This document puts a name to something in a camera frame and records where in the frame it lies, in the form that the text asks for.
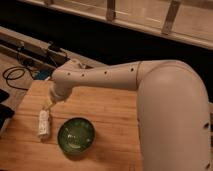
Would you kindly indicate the small white bottle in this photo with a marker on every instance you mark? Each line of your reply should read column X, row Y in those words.
column 44, row 124

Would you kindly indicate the green ceramic bowl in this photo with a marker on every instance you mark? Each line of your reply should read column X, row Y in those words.
column 75, row 136

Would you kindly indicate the metal floor rail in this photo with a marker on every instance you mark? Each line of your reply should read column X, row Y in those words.
column 38, row 53

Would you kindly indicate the black clamp device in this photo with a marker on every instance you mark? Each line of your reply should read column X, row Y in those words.
column 55, row 50

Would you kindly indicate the blue object behind table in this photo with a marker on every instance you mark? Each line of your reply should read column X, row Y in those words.
column 42, row 75

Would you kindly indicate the black object at left edge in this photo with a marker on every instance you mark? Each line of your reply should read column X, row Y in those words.
column 5, row 111

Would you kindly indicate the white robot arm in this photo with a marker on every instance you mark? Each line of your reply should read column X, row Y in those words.
column 172, row 108

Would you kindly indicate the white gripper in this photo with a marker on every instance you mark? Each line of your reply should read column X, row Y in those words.
column 57, row 93

